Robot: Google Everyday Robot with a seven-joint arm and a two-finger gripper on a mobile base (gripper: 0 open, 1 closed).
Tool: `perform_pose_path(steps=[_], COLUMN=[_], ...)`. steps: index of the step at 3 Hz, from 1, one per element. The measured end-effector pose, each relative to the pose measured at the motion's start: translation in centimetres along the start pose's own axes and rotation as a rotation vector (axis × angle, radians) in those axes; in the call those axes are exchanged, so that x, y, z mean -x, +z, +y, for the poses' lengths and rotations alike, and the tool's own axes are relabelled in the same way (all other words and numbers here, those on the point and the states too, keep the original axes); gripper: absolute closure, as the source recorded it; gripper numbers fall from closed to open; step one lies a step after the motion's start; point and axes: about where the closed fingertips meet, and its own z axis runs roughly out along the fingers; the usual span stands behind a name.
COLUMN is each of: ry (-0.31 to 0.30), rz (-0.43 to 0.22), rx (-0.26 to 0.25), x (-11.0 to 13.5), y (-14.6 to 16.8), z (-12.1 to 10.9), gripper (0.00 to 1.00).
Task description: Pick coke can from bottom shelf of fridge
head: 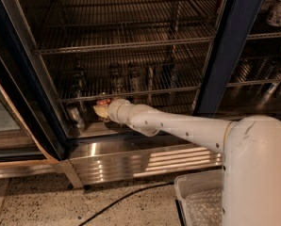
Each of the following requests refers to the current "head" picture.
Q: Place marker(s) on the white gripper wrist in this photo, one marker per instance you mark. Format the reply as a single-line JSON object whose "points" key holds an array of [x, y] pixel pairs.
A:
{"points": [[116, 111]]}

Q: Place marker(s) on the red coke can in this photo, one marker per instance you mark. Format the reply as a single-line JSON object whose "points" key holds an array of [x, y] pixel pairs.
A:
{"points": [[105, 101]]}

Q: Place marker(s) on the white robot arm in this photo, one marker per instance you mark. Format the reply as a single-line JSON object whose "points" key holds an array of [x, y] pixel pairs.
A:
{"points": [[251, 150]]}

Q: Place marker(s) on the silver can front left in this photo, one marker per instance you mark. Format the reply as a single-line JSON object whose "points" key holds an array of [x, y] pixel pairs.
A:
{"points": [[75, 115]]}

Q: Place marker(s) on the white red can front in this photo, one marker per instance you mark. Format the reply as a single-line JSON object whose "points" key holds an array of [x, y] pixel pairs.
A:
{"points": [[119, 92]]}

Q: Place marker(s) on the brown can back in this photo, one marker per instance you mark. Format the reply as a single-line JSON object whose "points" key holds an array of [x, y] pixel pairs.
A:
{"points": [[115, 73]]}

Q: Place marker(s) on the dark can back left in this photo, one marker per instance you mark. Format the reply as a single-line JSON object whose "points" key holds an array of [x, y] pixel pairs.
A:
{"points": [[79, 82]]}

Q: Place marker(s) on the silver white can back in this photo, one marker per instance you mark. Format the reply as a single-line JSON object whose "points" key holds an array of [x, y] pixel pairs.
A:
{"points": [[134, 77]]}

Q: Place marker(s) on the white red slim can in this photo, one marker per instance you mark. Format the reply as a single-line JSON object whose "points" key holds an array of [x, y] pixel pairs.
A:
{"points": [[150, 79]]}

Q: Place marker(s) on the blue can back right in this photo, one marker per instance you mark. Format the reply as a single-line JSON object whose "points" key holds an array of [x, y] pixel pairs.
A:
{"points": [[169, 75]]}

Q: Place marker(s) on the open glass fridge door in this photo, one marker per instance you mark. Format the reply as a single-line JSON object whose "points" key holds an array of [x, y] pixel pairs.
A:
{"points": [[23, 144]]}

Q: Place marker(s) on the stainless steel glass fridge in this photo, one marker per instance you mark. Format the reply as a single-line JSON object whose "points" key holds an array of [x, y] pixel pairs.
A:
{"points": [[61, 58]]}

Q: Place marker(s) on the clear plastic bin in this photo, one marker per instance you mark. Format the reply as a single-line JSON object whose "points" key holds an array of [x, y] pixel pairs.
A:
{"points": [[192, 183]]}

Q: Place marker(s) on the middle wire shelf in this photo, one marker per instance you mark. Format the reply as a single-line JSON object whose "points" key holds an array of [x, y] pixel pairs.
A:
{"points": [[98, 83]]}

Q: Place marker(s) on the right compartment wire shelf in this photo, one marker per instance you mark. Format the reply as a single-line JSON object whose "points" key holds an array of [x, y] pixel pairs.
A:
{"points": [[260, 59]]}

